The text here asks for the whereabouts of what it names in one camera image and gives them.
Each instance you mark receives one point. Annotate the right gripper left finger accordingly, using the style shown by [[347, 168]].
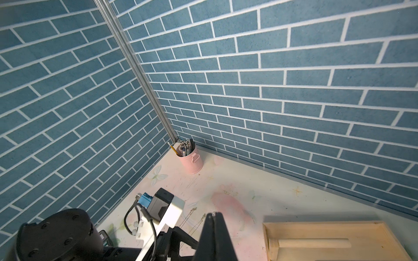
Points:
[[206, 250]]

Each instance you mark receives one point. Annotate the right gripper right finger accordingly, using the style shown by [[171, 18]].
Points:
[[223, 246]]

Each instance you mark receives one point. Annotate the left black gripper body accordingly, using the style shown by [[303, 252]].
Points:
[[168, 245]]

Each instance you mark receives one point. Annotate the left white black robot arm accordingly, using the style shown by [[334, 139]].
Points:
[[68, 235]]

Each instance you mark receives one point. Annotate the wooden jewelry display stand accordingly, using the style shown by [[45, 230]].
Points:
[[332, 241]]

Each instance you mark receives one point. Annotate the pink pen holder cup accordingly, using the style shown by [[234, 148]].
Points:
[[193, 162]]

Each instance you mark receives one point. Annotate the pens in cup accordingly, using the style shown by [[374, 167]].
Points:
[[185, 148]]

